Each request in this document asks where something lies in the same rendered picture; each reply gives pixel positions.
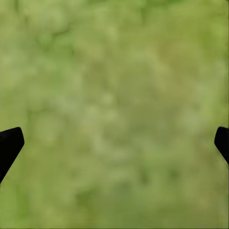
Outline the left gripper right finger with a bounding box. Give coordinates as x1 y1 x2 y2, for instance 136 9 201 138
215 126 229 164

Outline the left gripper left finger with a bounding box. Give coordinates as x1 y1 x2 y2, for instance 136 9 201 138
0 127 24 183

